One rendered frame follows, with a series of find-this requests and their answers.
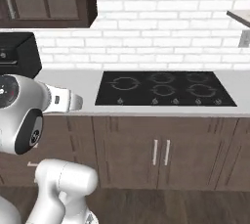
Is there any silver cupboard door handle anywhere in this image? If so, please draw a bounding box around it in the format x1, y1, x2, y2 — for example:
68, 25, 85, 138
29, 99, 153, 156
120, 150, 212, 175
163, 139, 171, 167
152, 139, 159, 167

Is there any brown base cupboard front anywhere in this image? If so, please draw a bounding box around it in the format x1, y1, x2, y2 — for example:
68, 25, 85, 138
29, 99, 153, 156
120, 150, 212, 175
0, 114, 100, 189

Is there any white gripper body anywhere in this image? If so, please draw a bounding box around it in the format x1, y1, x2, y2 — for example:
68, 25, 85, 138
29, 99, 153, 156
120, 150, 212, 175
66, 91, 84, 112

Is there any brown base cupboard door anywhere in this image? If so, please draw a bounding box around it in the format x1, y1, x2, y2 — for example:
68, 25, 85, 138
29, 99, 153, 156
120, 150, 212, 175
92, 115, 162, 191
158, 116, 239, 192
215, 117, 250, 193

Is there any black hob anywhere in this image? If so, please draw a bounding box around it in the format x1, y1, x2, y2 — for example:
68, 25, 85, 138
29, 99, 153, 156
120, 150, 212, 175
94, 69, 238, 108

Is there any black microwave oven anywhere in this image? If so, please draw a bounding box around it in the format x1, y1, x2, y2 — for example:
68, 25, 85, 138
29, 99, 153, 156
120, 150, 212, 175
0, 31, 43, 80

